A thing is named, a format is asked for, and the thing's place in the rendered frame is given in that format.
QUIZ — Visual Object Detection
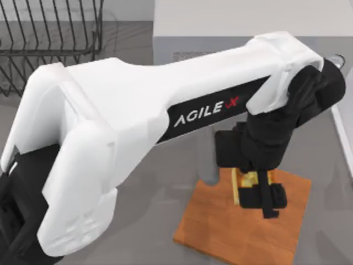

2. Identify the gold trophy with black base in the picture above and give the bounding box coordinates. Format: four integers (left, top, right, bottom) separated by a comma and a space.
231, 167, 288, 210

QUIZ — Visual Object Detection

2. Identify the orange wooden board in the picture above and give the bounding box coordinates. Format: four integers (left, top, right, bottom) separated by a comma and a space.
173, 167, 313, 265

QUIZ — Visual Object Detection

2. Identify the grey metal tap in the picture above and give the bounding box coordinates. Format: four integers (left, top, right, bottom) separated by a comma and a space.
324, 53, 346, 70

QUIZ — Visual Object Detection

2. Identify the black wire rack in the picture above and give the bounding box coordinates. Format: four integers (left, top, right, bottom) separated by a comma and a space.
0, 0, 105, 98

